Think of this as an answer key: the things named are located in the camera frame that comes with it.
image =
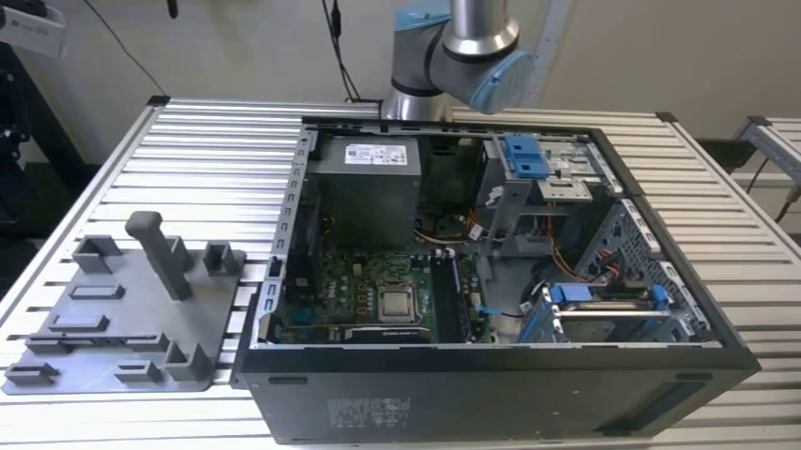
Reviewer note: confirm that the black box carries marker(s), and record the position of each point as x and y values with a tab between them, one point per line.
720	154

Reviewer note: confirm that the blue disk carrier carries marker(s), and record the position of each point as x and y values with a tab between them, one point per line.
569	295

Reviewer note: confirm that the small black hanging object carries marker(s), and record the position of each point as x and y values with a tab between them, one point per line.
172	8

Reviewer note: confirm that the black table corner cap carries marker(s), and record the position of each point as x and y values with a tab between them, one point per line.
666	117
158	100

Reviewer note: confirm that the CPU socket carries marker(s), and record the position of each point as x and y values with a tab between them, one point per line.
394	282

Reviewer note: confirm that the black PC case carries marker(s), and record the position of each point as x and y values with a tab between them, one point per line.
438	398

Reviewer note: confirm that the green motherboard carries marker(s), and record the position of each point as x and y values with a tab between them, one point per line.
350	281

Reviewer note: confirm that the white camera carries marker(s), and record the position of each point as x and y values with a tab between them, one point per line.
31	33

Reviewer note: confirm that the silver hard disk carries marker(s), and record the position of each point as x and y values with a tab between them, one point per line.
588	328

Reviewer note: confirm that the silver CPU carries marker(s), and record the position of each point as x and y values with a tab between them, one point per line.
398	304

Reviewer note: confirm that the white aluminium post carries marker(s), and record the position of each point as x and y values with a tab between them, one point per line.
554	47

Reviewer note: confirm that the plastic parts rack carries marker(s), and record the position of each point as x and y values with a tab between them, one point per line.
144	314

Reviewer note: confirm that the grey power supply unit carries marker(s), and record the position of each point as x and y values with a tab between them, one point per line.
363	206

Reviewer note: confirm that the blue plastic drive latch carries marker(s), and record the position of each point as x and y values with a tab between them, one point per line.
525	154

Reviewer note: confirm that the black graphics card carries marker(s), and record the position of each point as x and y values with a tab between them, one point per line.
387	334

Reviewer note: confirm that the aluminium side table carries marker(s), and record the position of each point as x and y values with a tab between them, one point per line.
769	140

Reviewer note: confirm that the silver drive cage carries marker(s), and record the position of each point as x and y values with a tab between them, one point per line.
513	206

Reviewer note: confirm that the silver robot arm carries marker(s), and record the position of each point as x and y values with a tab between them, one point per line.
475	28

